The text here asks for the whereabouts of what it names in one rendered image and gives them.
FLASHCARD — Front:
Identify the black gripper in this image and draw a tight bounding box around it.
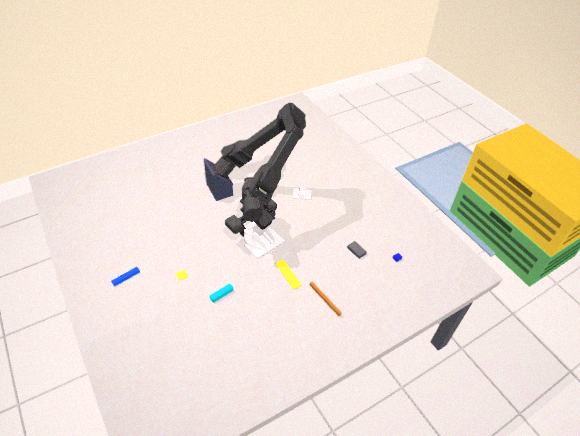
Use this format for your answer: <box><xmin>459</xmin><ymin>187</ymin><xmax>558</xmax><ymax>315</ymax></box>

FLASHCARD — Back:
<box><xmin>224</xmin><ymin>199</ymin><xmax>277</xmax><ymax>237</ymax></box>

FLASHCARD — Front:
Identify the yellow flat bar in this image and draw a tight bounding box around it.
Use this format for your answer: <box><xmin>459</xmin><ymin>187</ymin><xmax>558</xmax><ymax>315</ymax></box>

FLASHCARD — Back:
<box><xmin>275</xmin><ymin>260</ymin><xmax>301</xmax><ymax>290</ymax></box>

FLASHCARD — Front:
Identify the cyan rounded bar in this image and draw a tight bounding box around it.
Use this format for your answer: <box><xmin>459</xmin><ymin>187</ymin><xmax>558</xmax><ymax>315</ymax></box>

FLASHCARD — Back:
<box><xmin>210</xmin><ymin>284</ymin><xmax>233</xmax><ymax>303</ymax></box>

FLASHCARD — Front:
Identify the orange thin bar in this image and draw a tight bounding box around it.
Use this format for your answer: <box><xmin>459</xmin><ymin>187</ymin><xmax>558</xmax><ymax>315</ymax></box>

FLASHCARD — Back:
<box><xmin>310</xmin><ymin>282</ymin><xmax>342</xmax><ymax>316</ymax></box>

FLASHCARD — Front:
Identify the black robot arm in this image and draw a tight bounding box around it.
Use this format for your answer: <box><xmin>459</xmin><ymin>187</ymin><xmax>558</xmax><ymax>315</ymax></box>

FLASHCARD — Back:
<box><xmin>210</xmin><ymin>103</ymin><xmax>306</xmax><ymax>230</ymax></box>

